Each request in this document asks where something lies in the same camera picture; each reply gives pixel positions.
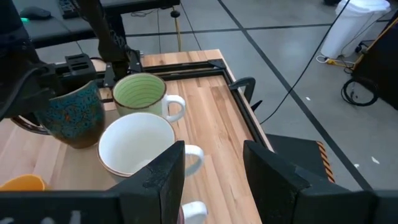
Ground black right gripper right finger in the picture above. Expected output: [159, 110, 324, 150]
[243, 139, 312, 224]

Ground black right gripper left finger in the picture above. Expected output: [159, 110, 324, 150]
[110, 139, 187, 224]

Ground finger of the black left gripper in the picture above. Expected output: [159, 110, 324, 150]
[6, 88, 60, 125]

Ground purple ribbed mug white handle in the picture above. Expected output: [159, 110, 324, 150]
[177, 200, 208, 224]

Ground dark teal speckled mug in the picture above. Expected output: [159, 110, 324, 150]
[11, 79, 106, 149]

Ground white mug with brown rim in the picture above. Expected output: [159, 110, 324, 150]
[97, 111, 205, 183]

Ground yellow faceted mug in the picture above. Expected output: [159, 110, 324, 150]
[0, 174, 47, 192]

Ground green ribbed mug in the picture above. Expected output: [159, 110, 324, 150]
[111, 73, 187, 123]

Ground black ramp with orange stripes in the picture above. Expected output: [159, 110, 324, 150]
[266, 133, 336, 184]

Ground black desk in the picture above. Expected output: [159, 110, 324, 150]
[12, 0, 181, 49]

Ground wooden shelf with black legs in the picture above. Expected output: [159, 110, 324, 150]
[0, 86, 190, 224]

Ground black computer mouse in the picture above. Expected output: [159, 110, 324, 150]
[19, 6, 52, 21]

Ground black keyboard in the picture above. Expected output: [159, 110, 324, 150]
[58, 0, 80, 19]

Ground black table clamp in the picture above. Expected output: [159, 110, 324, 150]
[229, 77, 264, 113]

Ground yellow power strip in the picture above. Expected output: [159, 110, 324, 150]
[316, 55, 357, 68]

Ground black equipment case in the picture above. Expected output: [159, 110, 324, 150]
[351, 12, 398, 110]

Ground white trash bin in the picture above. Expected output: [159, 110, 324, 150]
[320, 0, 392, 60]

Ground coiled black cable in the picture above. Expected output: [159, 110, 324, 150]
[341, 77, 380, 108]

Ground long black floor cable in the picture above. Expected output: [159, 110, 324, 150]
[259, 0, 352, 125]

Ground black aluminium table frame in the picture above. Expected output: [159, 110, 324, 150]
[52, 58, 271, 150]

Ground yellow hanging cord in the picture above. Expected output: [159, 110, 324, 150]
[170, 0, 184, 53]

